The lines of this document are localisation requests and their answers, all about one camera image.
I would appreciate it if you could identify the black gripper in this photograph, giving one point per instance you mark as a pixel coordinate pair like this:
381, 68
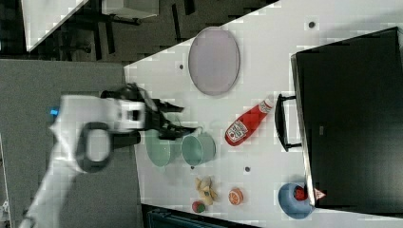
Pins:
152, 110

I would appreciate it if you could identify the red plush ketchup bottle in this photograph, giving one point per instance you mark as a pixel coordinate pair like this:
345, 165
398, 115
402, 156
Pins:
246, 124

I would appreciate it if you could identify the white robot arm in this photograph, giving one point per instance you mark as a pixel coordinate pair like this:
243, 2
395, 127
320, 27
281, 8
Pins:
88, 130

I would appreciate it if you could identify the black toaster oven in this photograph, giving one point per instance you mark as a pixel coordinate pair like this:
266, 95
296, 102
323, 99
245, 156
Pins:
350, 117

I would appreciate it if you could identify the green oval colander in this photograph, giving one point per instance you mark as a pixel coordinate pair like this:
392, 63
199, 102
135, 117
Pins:
161, 152

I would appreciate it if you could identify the green metal cup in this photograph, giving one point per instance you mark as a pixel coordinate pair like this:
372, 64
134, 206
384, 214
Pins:
198, 148

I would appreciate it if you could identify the purple round plate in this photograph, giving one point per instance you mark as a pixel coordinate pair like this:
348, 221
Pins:
214, 61

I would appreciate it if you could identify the plush peeled banana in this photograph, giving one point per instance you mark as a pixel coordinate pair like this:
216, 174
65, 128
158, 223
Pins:
204, 187

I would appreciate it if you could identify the red plush strawberry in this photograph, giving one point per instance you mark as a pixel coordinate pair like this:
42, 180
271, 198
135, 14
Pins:
198, 207

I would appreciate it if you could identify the plush orange slice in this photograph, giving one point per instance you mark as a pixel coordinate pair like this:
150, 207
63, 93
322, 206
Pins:
235, 196

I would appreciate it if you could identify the red toy in cup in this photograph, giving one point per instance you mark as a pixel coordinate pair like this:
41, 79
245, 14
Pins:
300, 193

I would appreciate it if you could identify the blue cup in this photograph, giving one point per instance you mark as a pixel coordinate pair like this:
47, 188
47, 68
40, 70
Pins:
290, 206

